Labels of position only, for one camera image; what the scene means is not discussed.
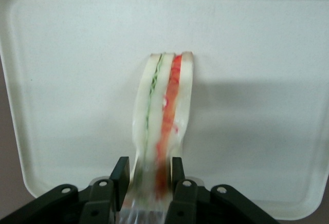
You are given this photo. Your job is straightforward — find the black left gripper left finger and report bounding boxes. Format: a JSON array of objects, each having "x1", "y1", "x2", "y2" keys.
[{"x1": 78, "y1": 156, "x2": 132, "y2": 224}]

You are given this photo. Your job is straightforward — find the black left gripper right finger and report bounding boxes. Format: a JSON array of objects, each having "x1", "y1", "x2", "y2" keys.
[{"x1": 164, "y1": 157, "x2": 200, "y2": 224}]

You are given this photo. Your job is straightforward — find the triangle sandwich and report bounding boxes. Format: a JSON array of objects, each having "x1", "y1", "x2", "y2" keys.
[{"x1": 116, "y1": 51, "x2": 194, "y2": 224}]

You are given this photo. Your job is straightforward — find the cream rectangular plastic tray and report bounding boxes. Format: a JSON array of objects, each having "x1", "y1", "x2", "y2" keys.
[{"x1": 0, "y1": 0, "x2": 329, "y2": 221}]

